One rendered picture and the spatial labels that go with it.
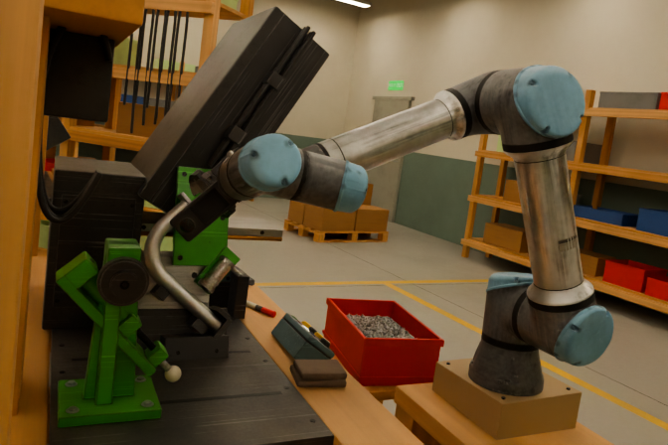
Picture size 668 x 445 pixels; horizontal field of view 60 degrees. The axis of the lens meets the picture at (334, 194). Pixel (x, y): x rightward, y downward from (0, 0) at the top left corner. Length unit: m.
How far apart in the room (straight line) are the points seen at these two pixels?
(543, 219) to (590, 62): 6.62
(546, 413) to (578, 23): 6.87
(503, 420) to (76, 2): 1.01
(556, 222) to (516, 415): 0.40
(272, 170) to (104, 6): 0.33
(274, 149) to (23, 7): 0.34
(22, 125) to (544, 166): 0.77
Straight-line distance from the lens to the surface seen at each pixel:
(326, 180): 0.81
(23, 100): 0.59
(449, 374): 1.32
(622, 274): 6.45
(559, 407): 1.32
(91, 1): 0.89
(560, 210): 1.05
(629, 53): 7.37
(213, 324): 1.25
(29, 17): 0.59
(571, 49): 7.86
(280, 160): 0.76
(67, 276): 0.96
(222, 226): 1.28
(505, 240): 7.44
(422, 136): 1.03
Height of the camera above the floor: 1.39
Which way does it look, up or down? 6 degrees down
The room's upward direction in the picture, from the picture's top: 8 degrees clockwise
